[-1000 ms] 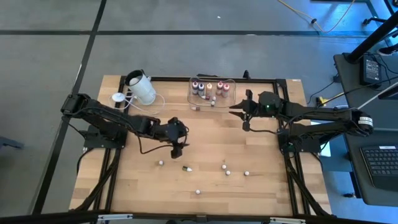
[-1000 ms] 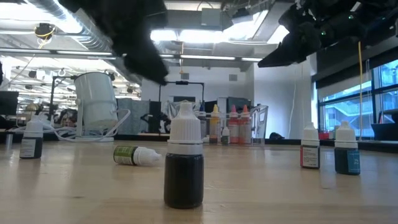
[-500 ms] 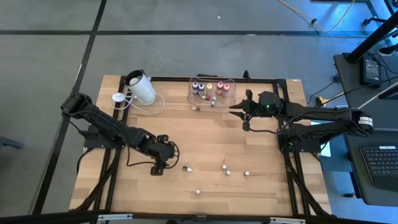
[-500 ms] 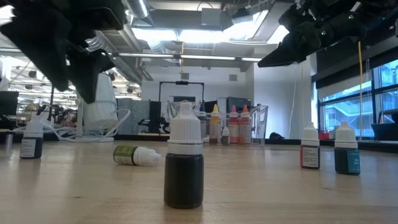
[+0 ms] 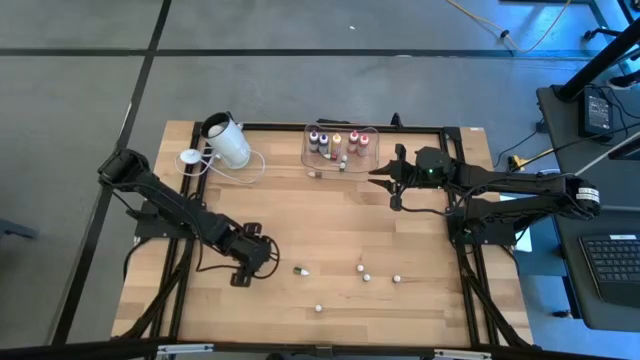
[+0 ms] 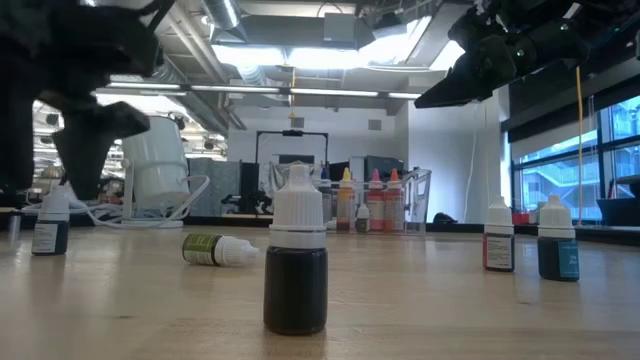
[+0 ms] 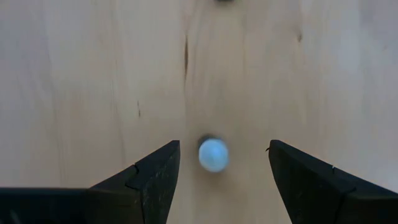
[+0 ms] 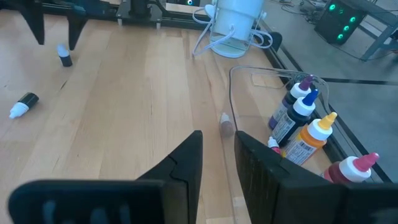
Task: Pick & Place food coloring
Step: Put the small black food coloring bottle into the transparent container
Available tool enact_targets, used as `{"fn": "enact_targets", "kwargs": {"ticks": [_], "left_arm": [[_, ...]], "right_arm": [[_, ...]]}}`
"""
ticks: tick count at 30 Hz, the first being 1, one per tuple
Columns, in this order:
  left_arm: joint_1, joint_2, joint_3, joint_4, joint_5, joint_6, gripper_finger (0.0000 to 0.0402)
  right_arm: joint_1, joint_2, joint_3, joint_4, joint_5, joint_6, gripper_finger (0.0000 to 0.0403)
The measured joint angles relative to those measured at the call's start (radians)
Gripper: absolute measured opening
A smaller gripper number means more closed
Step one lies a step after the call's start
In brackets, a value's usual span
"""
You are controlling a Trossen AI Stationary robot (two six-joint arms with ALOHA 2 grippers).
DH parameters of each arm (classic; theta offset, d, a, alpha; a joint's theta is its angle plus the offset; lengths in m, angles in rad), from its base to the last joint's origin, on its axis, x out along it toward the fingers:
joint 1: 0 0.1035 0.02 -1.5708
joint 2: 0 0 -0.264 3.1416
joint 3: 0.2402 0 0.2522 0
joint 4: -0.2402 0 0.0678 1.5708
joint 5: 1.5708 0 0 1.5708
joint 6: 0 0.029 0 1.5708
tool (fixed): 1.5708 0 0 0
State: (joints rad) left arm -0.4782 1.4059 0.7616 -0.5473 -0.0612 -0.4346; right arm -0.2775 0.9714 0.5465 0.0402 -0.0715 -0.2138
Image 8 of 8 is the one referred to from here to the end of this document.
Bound dark bottle purple cap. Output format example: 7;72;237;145
267;74;315;131

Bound red bottle pink cap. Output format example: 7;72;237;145
322;152;380;185

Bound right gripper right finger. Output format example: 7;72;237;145
233;129;312;224

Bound dark bottle blue cap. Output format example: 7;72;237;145
272;88;320;147

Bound orange bottle yellow cap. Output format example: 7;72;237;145
282;111;338;166

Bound small dropper bottle white cap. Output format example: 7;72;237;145
57;43;73;68

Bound small brown dropper bottle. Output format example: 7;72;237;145
219;112;234;138

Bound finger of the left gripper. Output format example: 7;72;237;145
66;12;88;52
17;7;47;46

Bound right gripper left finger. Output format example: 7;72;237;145
136;129;204;224

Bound small black dropper bottle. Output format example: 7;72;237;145
8;91;40;119

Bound grey metal desk frame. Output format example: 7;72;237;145
360;0;398;62

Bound black computer green lights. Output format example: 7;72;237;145
313;0;369;45

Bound clear plastic bin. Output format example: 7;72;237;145
228;64;374;184

